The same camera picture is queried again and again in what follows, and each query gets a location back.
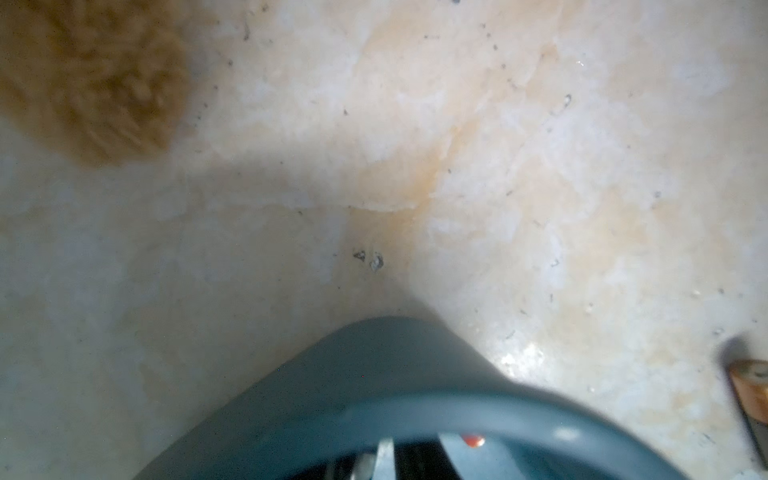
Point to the teal plastic storage tray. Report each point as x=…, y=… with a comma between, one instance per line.
x=409, y=381

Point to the brown teddy bear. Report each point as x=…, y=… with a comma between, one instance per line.
x=98, y=81

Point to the orange red battery in tray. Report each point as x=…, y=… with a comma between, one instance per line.
x=473, y=440

